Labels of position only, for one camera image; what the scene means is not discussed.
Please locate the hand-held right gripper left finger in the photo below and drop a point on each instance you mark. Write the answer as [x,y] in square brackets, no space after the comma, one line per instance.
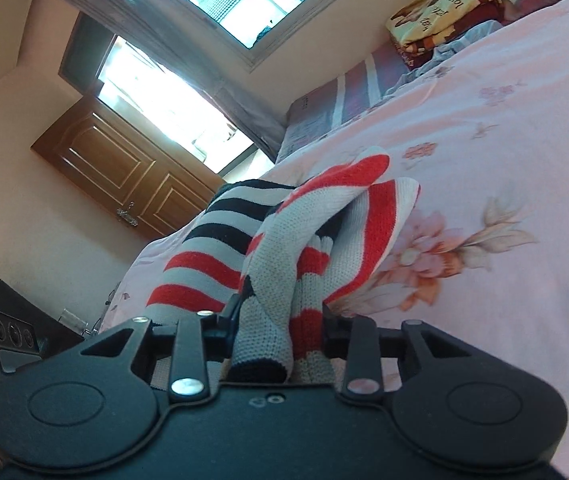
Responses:
[189,350]

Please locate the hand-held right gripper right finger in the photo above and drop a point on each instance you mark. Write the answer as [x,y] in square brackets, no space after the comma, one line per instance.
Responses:
[362,355]

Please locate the striped knit sweater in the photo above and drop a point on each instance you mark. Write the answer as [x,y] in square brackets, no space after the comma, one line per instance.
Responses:
[274,240]

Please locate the black bedside table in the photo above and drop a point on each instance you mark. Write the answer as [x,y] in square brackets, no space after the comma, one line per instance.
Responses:
[29,310]

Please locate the clear drinking glass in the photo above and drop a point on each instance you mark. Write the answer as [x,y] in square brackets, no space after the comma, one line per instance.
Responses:
[72,321]

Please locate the brown wooden door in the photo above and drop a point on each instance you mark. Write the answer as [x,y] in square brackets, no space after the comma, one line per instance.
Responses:
[104,160]

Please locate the pink floral bedspread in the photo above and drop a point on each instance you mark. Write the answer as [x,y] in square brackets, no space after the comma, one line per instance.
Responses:
[489,160]

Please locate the purple striped mattress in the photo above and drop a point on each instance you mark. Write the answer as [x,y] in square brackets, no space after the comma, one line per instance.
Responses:
[324,110]

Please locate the pale blue crumpled cloth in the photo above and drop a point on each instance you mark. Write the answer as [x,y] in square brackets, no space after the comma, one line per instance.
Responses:
[444,50]

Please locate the grey curtain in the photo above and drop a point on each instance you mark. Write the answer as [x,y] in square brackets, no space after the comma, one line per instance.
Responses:
[164,35]

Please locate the folded printed blanket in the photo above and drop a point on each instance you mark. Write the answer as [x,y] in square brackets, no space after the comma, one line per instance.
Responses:
[439,15]

